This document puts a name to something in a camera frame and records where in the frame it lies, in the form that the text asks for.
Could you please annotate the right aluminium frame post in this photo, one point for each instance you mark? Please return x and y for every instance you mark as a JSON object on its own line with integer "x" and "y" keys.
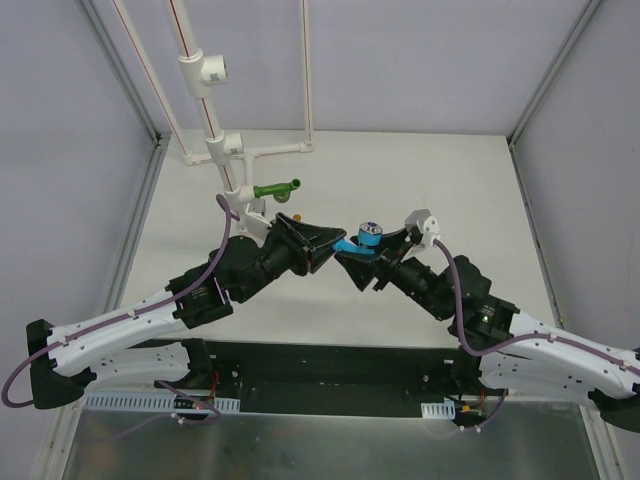
{"x": 561, "y": 57}

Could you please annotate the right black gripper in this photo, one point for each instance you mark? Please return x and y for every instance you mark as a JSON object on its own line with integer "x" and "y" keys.
{"x": 382, "y": 266}

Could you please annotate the green water faucet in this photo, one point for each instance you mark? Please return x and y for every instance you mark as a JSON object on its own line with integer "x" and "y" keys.
{"x": 280, "y": 192}

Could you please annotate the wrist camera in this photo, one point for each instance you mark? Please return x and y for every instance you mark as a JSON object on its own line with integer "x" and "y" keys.
{"x": 422, "y": 227}
{"x": 253, "y": 220}

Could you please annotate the blue water faucet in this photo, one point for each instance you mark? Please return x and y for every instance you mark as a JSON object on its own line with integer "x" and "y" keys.
{"x": 367, "y": 239}

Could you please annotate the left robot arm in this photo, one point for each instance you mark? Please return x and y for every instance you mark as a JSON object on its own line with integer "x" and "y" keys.
{"x": 63, "y": 356}

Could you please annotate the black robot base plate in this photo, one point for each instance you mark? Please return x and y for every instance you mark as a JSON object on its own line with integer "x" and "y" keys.
{"x": 330, "y": 380}

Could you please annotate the white PVC pipe stand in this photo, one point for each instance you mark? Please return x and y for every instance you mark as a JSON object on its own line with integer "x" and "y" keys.
{"x": 201, "y": 73}

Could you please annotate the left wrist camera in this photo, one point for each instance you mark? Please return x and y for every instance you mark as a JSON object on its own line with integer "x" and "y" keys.
{"x": 253, "y": 220}

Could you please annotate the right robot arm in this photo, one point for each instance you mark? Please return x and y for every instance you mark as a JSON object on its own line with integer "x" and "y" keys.
{"x": 503, "y": 347}

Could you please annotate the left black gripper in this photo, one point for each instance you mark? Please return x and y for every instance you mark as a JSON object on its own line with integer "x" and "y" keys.
{"x": 298, "y": 248}

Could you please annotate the left aluminium frame post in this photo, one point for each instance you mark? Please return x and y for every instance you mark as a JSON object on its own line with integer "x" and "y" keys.
{"x": 97, "y": 27}

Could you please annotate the right white cable duct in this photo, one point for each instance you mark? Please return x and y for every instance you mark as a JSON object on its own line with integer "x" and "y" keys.
{"x": 445, "y": 410}

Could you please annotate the left white cable duct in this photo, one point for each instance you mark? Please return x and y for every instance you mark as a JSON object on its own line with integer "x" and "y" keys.
{"x": 141, "y": 402}

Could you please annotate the aluminium frame post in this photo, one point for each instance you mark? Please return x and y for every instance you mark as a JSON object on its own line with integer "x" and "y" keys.
{"x": 561, "y": 57}
{"x": 97, "y": 27}

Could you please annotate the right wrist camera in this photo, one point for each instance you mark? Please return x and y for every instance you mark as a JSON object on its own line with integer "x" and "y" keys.
{"x": 422, "y": 227}

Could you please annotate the white cable duct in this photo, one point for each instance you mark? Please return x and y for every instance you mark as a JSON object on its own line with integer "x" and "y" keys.
{"x": 445, "y": 410}
{"x": 141, "y": 402}

